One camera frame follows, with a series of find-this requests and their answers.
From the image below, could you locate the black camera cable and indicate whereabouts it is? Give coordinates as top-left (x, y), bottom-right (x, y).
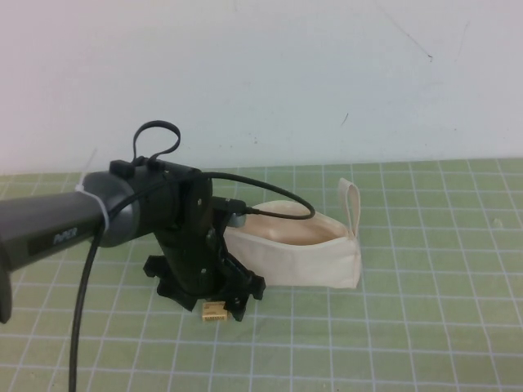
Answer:
top-left (68, 171), bottom-right (315, 392)

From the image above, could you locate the green grid cutting mat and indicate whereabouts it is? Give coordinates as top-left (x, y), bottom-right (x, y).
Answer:
top-left (0, 158), bottom-right (523, 392)

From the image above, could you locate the white zip tie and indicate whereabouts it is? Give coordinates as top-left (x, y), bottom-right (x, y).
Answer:
top-left (74, 182), bottom-right (112, 229)

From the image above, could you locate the black looped flat cable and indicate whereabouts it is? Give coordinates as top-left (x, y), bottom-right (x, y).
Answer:
top-left (133, 118), bottom-right (181, 165)

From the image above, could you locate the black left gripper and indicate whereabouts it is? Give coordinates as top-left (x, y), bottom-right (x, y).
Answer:
top-left (142, 171), bottom-right (267, 323)

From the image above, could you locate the small beige eraser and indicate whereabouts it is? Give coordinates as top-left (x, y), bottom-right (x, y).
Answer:
top-left (199, 301), bottom-right (227, 324)

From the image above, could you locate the cream fabric pencil case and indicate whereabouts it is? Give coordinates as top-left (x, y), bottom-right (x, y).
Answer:
top-left (223, 177), bottom-right (364, 290)

